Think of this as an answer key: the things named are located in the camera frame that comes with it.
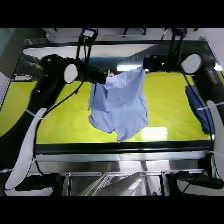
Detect silver frame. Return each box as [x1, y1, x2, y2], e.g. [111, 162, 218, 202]
[28, 150, 224, 197]

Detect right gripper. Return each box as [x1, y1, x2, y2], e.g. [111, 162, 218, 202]
[142, 55, 162, 73]

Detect dark blue garment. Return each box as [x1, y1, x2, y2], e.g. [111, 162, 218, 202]
[184, 84, 216, 135]

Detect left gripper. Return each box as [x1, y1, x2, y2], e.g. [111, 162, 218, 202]
[87, 66, 108, 85]

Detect light blue shirt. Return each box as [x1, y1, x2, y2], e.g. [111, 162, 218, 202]
[87, 65, 150, 144]

